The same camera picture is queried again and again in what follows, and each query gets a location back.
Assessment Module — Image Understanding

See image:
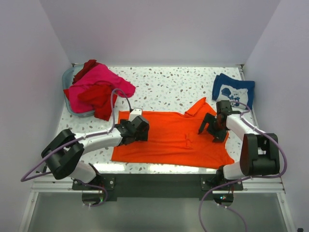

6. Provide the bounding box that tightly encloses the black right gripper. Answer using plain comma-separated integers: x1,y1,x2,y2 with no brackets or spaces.
198,113,228,143

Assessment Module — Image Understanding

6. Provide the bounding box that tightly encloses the orange t-shirt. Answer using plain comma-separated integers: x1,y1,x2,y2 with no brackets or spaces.
112,98,234,169

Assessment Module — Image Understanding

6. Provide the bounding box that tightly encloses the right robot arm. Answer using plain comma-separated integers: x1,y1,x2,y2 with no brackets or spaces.
198,100,280,190

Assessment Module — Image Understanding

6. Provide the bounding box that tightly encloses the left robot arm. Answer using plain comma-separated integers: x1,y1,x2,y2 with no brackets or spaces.
41,116,150,189

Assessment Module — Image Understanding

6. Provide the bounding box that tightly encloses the folded blue printed t-shirt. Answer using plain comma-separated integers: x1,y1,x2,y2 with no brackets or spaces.
211,73,255,109

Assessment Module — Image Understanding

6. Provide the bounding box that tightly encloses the pink t-shirt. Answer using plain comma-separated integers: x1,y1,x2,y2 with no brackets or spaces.
68,64,136,113

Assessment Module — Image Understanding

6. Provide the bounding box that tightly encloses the dark red t-shirt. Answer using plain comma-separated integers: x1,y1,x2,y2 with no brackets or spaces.
72,59,99,84

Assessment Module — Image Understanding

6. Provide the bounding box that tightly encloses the light blue plastic basket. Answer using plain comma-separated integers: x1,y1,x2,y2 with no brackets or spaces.
62,64,94,118

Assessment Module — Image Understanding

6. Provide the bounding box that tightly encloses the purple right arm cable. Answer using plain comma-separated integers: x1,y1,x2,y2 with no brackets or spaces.
198,101,288,232

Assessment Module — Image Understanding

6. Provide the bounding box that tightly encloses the aluminium rail frame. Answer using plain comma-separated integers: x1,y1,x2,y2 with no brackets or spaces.
31,174,285,193

